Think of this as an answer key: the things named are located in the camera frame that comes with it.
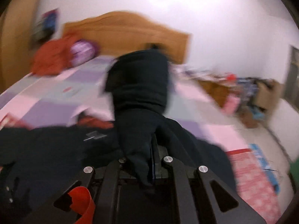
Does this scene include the dark navy winter coat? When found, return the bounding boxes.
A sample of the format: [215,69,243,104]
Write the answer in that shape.
[1,44,237,221]

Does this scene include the pile of colourful clothes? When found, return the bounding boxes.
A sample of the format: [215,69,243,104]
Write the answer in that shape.
[224,74,258,104]

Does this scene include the red white checkered blanket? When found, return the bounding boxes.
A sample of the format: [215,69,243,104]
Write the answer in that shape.
[227,149,281,223]

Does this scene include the blue floor mat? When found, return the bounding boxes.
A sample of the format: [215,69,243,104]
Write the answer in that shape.
[249,144,280,195]

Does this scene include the pink gift bag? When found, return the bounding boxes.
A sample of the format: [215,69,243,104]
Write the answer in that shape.
[222,94,241,115]

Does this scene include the wooden nightstand with drawers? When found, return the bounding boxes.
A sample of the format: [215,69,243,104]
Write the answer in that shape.
[196,74,237,108]

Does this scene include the cardboard box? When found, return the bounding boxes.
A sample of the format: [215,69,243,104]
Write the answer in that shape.
[253,79,283,115]

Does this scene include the purple floral pillow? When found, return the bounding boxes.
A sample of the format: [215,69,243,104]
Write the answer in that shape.
[70,39,99,67]

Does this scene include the orange puffer jacket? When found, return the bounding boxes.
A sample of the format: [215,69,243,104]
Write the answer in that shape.
[30,33,81,76]

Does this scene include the wooden bed headboard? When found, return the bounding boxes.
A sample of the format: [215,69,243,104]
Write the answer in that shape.
[62,11,191,64]

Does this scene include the wooden wardrobe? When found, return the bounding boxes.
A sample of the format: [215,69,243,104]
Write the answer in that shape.
[1,0,40,92]

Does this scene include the window with metal frame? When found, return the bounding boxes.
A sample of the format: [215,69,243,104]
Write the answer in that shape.
[283,47,298,111]

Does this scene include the hanging bags on wall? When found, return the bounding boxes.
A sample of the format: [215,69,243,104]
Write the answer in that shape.
[33,9,58,44]

